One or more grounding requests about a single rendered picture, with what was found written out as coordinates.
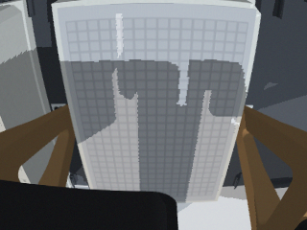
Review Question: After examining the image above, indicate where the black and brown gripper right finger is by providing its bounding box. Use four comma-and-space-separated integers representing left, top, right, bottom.
236, 105, 307, 230

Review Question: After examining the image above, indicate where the white multi-well plate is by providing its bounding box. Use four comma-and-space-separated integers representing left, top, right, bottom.
52, 0, 261, 203

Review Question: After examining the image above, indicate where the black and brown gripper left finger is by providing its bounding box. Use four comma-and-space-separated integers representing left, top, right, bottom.
0, 104, 76, 187

